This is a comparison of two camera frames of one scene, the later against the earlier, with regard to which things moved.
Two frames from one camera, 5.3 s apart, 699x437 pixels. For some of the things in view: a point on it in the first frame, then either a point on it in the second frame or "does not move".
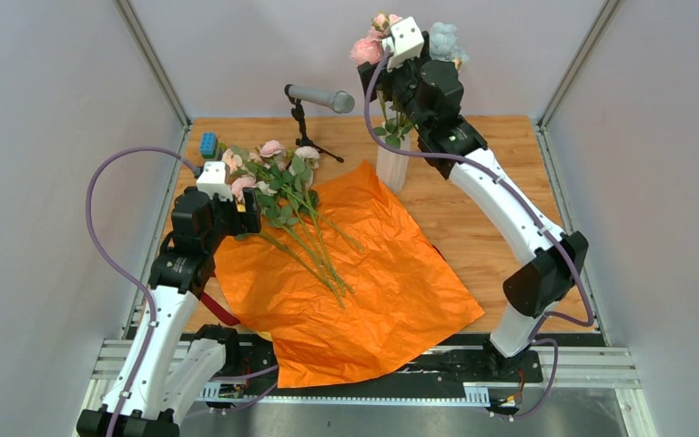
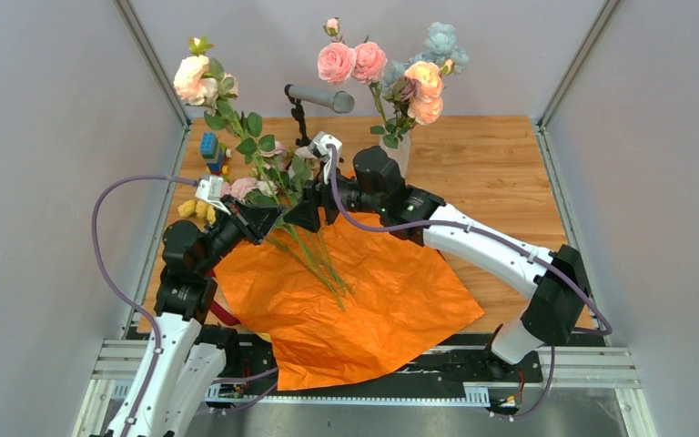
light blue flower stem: (443, 43) does not move
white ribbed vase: (392, 167) does not move
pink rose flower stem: (369, 50) -> (338, 63)
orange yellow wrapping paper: (339, 285) does not move
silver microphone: (339, 101) does not move
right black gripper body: (400, 83) -> (354, 200)
